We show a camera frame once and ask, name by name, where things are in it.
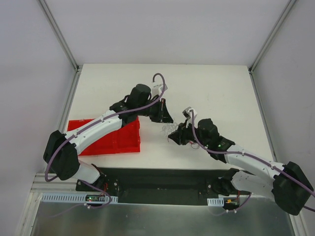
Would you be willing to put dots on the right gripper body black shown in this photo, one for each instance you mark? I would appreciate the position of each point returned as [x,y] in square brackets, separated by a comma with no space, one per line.
[183,133]

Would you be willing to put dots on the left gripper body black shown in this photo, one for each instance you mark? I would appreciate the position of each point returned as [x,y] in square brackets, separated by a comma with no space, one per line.
[158,111]

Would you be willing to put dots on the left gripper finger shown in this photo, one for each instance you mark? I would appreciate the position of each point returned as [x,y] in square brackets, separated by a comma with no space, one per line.
[165,117]
[156,118]

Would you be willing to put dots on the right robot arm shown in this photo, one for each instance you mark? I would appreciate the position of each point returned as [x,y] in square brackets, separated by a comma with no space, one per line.
[285,184]

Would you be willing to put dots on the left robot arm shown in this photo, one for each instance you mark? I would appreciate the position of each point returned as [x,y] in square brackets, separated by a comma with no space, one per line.
[62,149]

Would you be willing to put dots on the red plastic tray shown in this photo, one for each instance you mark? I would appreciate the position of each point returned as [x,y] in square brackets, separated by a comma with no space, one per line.
[124,140]

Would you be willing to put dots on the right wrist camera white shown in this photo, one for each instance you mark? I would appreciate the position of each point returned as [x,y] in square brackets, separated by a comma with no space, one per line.
[190,114]

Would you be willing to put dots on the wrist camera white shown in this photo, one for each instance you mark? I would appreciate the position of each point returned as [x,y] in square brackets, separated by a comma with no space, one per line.
[190,114]
[158,89]

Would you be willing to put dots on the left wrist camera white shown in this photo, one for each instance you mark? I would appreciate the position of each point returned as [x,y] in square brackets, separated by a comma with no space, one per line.
[158,89]

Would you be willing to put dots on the right white cable duct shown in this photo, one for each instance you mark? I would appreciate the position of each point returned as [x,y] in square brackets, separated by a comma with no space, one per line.
[221,201]

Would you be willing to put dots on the white cable duct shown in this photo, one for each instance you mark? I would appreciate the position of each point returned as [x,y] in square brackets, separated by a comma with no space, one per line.
[221,201]
[74,198]

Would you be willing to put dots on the left aluminium frame post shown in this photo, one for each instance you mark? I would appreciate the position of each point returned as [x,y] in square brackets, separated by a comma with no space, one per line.
[58,33]

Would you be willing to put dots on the aluminium frame post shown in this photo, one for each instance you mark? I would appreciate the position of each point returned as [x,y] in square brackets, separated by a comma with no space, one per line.
[58,33]
[273,33]

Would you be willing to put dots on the right aluminium frame post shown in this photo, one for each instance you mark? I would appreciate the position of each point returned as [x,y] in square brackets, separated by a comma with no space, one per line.
[273,33]

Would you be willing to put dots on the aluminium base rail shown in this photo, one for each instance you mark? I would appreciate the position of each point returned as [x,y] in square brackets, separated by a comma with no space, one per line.
[39,184]

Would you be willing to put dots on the left white cable duct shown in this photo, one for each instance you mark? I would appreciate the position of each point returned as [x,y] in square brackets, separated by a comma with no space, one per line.
[74,198]

